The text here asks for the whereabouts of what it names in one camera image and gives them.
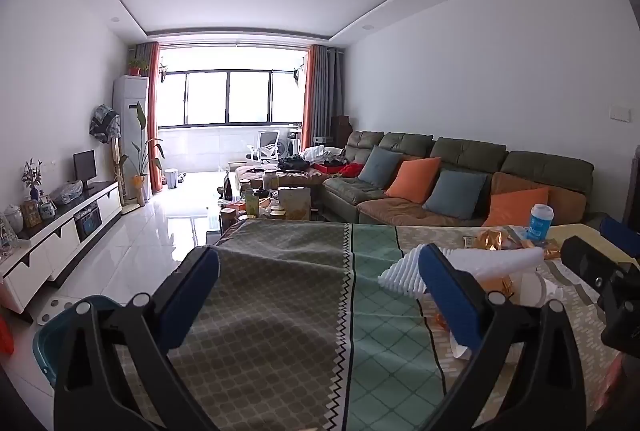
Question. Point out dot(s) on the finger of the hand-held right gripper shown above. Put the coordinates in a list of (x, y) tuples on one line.
[(587, 263)]

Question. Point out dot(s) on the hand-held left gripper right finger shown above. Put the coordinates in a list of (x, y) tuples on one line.
[(450, 296)]

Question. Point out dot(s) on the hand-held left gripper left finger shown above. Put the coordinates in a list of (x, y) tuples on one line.
[(192, 291)]

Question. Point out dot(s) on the white foam fruit net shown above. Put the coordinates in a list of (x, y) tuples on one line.
[(400, 276)]

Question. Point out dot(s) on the teal plastic waste bin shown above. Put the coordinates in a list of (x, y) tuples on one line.
[(47, 336)]

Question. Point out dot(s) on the orange foil wrapper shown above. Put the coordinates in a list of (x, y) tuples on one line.
[(440, 318)]

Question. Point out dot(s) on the gold foil wrapper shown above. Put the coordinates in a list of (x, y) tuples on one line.
[(500, 286), (492, 238), (552, 251)]

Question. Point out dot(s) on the white paper scrap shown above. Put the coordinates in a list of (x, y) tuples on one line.
[(457, 348)]

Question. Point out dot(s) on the brown cushion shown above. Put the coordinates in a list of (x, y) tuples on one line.
[(565, 206)]

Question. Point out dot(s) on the blue cup with white lid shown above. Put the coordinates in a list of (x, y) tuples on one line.
[(539, 223)]

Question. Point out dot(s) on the green patterned tablecloth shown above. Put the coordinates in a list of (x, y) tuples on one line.
[(280, 311)]

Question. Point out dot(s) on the orange cushion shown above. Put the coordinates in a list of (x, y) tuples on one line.
[(412, 181), (510, 208)]

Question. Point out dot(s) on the blue-grey cushion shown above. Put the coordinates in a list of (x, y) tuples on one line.
[(455, 193), (380, 166)]

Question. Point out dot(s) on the cluttered coffee table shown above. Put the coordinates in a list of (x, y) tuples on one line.
[(250, 206)]

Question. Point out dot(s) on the small white pedal bin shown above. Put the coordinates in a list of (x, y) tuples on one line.
[(171, 179)]

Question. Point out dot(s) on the tall plant in yellow pot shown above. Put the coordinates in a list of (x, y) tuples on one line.
[(139, 183)]

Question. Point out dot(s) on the black cabinet appliance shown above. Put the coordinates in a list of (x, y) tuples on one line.
[(87, 221)]

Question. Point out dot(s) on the brown paper bag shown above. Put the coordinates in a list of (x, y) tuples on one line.
[(295, 203)]

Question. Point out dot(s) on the white bathroom scale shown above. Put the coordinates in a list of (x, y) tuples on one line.
[(52, 307)]

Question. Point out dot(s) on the green and brown sofa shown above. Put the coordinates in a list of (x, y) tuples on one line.
[(465, 151)]

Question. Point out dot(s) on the white TV cabinet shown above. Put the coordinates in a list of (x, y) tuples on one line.
[(55, 236)]

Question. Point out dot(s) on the red cloth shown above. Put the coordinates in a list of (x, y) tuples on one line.
[(352, 170)]

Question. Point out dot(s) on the plastic-wrapped bundle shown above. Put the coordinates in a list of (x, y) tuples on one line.
[(67, 192)]

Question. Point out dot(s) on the black bag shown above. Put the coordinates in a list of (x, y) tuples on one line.
[(292, 163)]

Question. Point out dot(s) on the blue and white porcelain jar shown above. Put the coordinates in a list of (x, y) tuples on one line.
[(47, 210)]

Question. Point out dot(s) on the black monitor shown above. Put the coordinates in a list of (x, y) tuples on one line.
[(84, 165)]

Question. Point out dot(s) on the white office chair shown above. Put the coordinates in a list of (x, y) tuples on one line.
[(267, 142)]

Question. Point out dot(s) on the orange curtain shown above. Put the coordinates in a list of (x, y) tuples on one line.
[(314, 101), (153, 111)]

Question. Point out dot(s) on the white clothes pile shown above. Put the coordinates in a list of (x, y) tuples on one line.
[(317, 154)]

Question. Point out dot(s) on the blue vase with branches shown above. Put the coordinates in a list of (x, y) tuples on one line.
[(33, 193)]

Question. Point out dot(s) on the cloth-covered standing fan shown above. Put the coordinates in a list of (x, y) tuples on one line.
[(104, 123)]

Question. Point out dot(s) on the red plastic bag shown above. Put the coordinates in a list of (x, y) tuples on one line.
[(5, 336)]

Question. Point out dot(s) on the large window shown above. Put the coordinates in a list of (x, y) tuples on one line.
[(207, 98)]

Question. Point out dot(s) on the white ceramic jar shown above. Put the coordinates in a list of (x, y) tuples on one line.
[(14, 217)]

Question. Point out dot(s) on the glass ship ornament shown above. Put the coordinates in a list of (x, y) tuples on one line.
[(5, 236)]

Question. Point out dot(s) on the white standing air conditioner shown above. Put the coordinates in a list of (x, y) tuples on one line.
[(127, 106)]

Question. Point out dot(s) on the brown wooden cabinet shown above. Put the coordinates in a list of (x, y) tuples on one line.
[(342, 131)]

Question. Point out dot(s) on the small potted plant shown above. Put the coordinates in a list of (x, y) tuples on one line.
[(136, 67)]

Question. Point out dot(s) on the grey curtain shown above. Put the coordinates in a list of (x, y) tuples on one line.
[(334, 96)]

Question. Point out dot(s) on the white wall socket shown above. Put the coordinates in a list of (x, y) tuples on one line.
[(620, 113)]

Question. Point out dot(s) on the gold picture frame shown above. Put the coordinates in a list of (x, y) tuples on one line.
[(31, 213)]

